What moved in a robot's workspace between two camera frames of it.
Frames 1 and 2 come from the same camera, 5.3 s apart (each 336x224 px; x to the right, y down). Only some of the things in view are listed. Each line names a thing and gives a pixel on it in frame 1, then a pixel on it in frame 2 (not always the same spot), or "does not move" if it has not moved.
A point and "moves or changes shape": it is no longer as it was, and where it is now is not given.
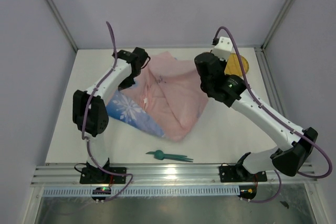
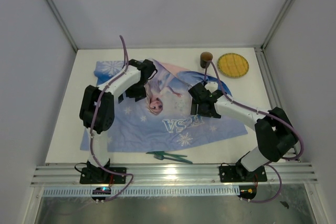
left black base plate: [96, 175] does not move
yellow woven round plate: [233, 66] does not move
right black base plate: [231, 173] does not move
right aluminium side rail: [270, 82] does not move
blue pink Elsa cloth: [167, 99] moves or changes shape
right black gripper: [223, 64] -> [193, 111]
